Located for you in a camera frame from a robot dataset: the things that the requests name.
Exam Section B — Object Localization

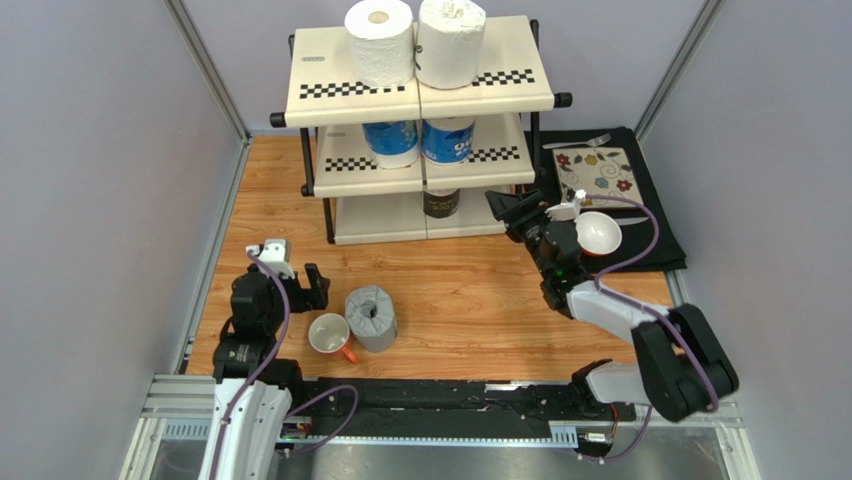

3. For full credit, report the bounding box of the white mug orange handle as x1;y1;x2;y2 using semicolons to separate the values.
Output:
308;313;358;364

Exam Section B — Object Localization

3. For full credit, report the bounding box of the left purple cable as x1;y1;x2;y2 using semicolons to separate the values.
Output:
207;249;361;480

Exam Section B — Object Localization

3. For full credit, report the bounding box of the brown toilet roll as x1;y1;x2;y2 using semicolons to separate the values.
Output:
423;189;460;219

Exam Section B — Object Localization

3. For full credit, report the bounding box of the blue plastic roll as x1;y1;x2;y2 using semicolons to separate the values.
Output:
362;120;420;170

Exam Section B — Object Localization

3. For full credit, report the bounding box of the silver fork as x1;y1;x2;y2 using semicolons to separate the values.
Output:
542;133;612;150

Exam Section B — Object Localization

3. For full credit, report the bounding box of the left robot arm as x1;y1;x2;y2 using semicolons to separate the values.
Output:
198;263;330;479

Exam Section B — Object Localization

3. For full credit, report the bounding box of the black cloth placemat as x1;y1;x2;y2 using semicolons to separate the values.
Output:
521;127;688;274

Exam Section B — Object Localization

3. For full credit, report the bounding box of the plain white toilet roll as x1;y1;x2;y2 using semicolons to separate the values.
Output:
344;0;415;88

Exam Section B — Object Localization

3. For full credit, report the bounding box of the cream three-tier checkered shelf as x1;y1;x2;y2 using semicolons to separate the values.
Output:
269;15;573;245

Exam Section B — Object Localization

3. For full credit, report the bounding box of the white bowl orange outside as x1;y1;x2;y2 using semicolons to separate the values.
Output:
575;211;623;256

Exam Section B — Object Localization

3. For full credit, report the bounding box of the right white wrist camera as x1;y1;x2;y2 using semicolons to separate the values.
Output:
545;189;587;222

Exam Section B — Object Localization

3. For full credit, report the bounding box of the grey toilet roll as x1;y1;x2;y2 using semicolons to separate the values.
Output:
344;285;398;353

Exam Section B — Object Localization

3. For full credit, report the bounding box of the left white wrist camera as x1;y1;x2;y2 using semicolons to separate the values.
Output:
245;239;296;279

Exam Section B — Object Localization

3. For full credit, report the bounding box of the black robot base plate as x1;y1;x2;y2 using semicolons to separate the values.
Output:
283;377;638;440

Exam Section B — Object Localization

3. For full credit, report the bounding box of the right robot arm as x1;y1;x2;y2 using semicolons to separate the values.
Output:
485;190;740;422

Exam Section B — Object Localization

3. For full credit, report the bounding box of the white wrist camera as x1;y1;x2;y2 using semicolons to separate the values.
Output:
245;239;296;279
545;189;587;222

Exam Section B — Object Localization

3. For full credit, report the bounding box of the silver table knife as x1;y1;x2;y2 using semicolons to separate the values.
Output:
616;216;649;226

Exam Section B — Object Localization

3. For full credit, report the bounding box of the blue label roll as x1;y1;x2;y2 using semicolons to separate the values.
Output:
420;117;476;165

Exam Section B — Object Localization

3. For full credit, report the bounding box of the square floral ceramic plate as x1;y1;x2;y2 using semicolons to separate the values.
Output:
553;147;643;203

